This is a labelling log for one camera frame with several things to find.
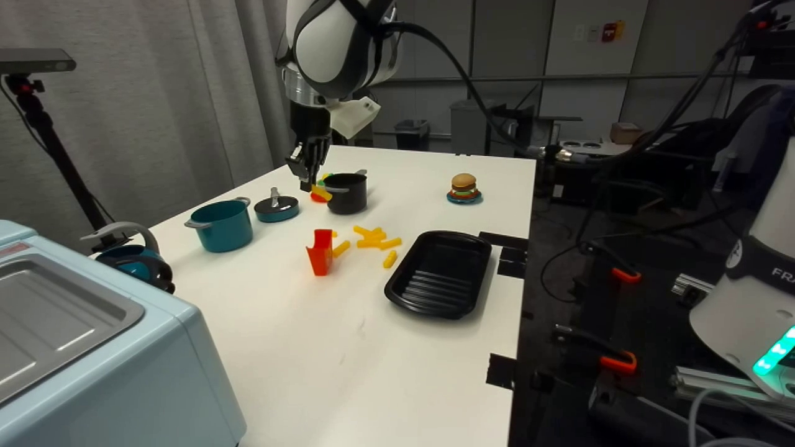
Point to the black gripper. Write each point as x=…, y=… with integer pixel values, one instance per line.
x=311, y=125

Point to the red toy fry packet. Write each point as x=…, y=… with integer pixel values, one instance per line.
x=318, y=261

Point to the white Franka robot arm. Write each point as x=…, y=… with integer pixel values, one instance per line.
x=330, y=41

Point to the small red toy food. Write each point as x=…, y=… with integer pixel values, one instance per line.
x=313, y=196

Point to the black toy pot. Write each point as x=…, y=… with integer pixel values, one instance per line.
x=349, y=199

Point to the teal pot lid grey knob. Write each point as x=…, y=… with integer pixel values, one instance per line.
x=277, y=211

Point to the teal toy pot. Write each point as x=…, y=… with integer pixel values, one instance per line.
x=222, y=227

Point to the small black box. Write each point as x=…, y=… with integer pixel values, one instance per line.
x=413, y=135

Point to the toy burger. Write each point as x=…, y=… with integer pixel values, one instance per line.
x=464, y=184

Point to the small teal plate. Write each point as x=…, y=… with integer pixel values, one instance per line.
x=463, y=201

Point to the grey curtain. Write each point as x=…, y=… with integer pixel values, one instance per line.
x=164, y=100

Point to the grey trash bin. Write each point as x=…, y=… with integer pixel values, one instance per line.
x=464, y=125

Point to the black ridged plastic tray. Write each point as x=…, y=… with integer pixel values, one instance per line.
x=437, y=277

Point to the teal toy kettle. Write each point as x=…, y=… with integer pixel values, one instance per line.
x=131, y=264

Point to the black cart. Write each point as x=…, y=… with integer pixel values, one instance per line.
x=513, y=133

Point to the light blue toy sink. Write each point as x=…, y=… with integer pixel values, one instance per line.
x=164, y=372

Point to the black tripod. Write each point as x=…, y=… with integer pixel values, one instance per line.
x=58, y=151

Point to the grey device on tripod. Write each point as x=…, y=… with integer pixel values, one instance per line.
x=32, y=61

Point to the cardboard box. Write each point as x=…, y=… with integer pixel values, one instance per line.
x=623, y=135

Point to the black office chair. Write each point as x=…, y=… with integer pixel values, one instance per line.
x=695, y=158

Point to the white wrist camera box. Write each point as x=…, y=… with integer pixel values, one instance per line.
x=356, y=117

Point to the black table edge bracket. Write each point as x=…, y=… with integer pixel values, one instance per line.
x=509, y=252
x=499, y=370

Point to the grey horizontal wall rail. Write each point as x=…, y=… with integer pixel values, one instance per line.
x=580, y=81

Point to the orange wall sign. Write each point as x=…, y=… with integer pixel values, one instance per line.
x=613, y=31

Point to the aluminium frame rail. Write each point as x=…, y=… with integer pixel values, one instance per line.
x=704, y=382

